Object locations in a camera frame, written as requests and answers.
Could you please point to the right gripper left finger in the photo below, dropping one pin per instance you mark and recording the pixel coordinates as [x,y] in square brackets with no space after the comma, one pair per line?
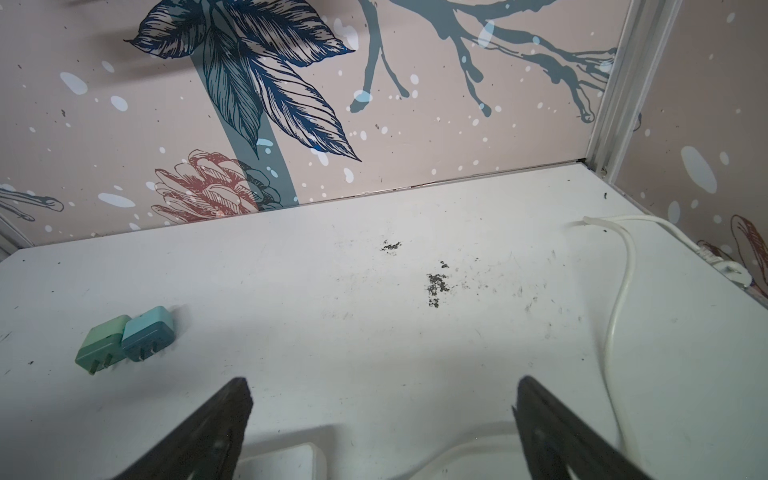
[206,445]

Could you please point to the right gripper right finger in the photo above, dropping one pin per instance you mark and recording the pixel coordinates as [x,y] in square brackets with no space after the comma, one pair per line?
[557,444]

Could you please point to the white multicolour power strip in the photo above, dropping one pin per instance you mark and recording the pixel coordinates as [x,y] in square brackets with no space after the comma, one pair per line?
[300,462]

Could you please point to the teal plug adapter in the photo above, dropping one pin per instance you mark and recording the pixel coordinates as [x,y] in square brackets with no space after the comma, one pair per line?
[148,333]

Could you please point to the green plug adapter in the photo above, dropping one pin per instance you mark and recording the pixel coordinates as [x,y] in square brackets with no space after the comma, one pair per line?
[102,346]

